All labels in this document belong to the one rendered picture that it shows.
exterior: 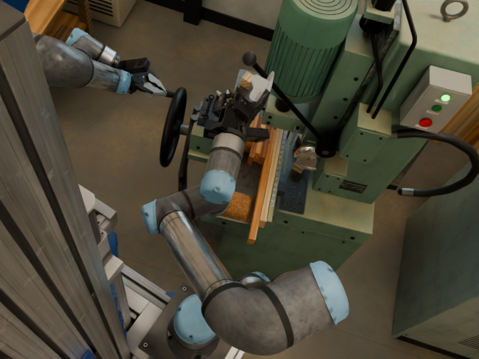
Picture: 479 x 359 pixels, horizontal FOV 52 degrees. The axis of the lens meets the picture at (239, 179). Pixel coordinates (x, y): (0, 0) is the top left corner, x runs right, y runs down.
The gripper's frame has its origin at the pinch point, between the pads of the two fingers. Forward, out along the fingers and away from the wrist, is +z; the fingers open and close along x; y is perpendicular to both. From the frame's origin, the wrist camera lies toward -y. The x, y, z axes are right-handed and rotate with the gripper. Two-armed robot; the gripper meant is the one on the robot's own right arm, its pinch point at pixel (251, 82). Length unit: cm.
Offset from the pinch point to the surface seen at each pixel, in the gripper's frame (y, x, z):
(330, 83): -14.6, -13.8, 5.6
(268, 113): -20.4, 12.1, 8.6
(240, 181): -28.9, 26.1, -8.2
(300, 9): 9.2, -20.4, 5.9
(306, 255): -81, 35, -10
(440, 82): -17.9, -41.5, -2.8
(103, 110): -30, 147, 63
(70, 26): 4, 154, 100
